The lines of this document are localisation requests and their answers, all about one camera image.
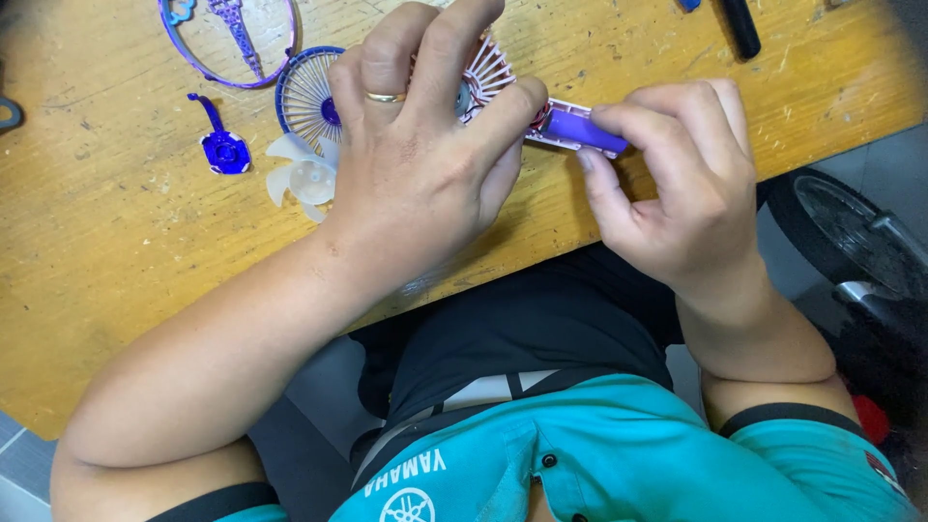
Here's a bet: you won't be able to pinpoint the person's right hand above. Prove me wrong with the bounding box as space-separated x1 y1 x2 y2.
576 78 764 295

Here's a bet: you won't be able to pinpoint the person's left hand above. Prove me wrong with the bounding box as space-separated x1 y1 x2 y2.
319 0 549 292

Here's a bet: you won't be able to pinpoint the purple cylindrical battery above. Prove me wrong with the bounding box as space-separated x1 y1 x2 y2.
540 109 629 155

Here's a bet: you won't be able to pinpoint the white handheld fan body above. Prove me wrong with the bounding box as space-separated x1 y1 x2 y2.
409 29 630 157

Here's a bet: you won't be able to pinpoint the white translucent fan blade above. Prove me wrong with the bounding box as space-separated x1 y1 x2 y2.
264 132 342 224

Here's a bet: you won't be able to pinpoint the blue round fan grille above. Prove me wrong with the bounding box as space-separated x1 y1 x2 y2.
274 45 349 157

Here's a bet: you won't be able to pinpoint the black motorcycle wheel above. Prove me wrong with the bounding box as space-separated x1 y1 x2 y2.
766 168 928 342

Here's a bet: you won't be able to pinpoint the black pen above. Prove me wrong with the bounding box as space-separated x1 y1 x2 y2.
718 0 763 61

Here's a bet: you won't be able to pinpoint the black shorts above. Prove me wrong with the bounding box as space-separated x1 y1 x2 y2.
348 243 687 494

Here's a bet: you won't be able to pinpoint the purple clear round fan cover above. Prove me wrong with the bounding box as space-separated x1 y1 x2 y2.
157 0 299 90

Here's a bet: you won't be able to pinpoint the teal polo shirt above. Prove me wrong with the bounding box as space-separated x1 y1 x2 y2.
145 373 923 522

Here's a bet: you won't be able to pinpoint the red round object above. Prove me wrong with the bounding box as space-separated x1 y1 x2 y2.
851 394 892 445

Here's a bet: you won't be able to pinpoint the purple plastic handle cover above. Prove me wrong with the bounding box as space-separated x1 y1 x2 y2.
187 93 252 176

